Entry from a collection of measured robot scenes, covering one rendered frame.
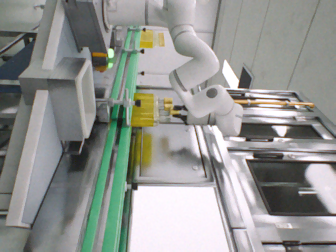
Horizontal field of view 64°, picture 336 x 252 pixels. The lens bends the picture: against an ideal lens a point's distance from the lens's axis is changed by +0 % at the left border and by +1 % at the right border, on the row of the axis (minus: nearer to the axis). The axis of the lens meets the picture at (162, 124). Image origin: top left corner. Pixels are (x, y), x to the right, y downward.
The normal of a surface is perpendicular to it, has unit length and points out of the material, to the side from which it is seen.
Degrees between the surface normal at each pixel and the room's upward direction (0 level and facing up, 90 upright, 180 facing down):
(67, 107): 90
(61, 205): 90
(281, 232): 90
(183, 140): 90
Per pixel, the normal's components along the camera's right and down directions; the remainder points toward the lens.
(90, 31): 0.00, 0.91
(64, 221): 0.06, -0.83
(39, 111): 0.07, -0.41
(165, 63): 0.04, 0.57
